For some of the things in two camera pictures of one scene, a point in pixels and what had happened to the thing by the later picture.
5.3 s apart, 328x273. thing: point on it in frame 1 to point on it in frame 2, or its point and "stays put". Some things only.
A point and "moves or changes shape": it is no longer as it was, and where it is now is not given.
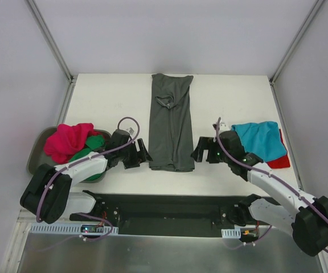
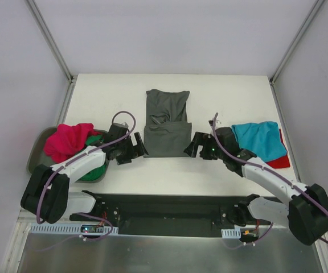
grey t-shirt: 171,140 moves or changes shape
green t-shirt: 93,143 stays put
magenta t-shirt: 61,145 stays put
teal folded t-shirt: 262,138 stays put
